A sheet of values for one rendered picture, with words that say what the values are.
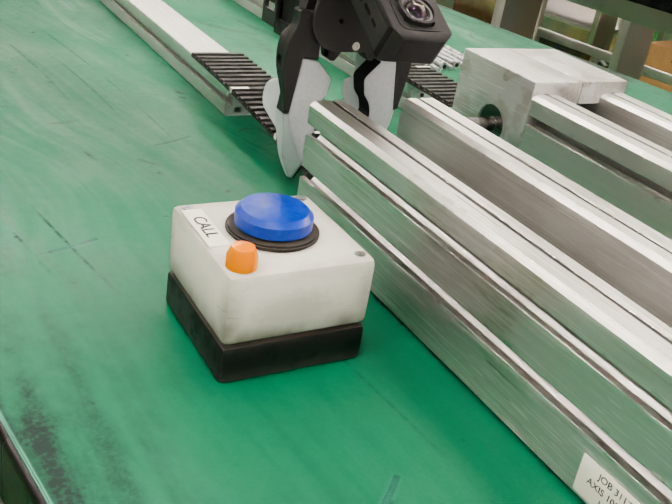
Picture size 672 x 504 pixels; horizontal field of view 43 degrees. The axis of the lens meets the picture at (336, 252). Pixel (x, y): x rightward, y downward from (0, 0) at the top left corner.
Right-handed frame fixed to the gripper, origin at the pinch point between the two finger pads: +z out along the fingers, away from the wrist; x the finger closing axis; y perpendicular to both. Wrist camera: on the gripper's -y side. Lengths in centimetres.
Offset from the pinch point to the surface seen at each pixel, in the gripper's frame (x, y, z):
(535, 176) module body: -2.9, -17.6, -6.4
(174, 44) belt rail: 1.9, 29.4, -0.3
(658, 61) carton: -323, 232, 64
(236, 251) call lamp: 16.3, -19.5, -4.9
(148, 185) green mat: 13.0, 2.7, 2.1
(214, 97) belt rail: 1.9, 18.3, 1.3
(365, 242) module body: 4.9, -13.2, -0.7
